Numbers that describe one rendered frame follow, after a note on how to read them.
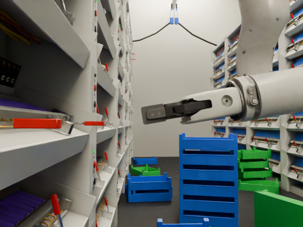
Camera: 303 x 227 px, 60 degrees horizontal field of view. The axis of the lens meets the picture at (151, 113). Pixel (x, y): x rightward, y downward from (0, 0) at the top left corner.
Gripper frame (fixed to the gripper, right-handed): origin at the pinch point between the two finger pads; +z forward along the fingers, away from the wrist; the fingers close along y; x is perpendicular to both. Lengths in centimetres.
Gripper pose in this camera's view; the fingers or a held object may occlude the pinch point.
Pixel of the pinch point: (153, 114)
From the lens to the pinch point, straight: 48.4
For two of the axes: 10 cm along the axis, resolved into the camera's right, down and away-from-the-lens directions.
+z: -9.8, 1.7, -0.5
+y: -0.4, 0.4, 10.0
